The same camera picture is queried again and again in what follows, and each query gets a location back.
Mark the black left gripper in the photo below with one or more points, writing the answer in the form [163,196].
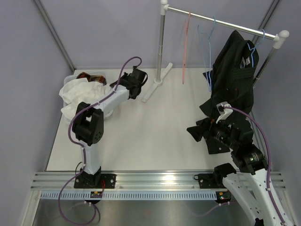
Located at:
[125,76]

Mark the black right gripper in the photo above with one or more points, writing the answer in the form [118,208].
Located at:
[197,131]

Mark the red plaid shirt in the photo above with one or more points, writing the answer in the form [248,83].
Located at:
[90,78]

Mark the white shirt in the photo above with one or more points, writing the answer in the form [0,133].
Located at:
[80,90]

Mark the pink wire hanger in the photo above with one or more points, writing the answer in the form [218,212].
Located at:
[185,47]

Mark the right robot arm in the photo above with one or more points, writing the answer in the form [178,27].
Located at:
[247,180]

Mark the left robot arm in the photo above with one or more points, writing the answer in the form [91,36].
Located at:
[88,128]

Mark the black pinstripe shirt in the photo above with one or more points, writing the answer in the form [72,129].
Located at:
[232,82]

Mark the white plastic basket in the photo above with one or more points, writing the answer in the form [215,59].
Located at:
[72,77]

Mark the metal clothes rack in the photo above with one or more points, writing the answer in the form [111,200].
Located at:
[278,39]

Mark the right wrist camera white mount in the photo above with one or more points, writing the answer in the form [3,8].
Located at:
[224,109]

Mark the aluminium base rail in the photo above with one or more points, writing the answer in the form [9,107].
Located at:
[130,180]

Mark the white slotted cable duct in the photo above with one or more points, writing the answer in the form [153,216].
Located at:
[130,195]

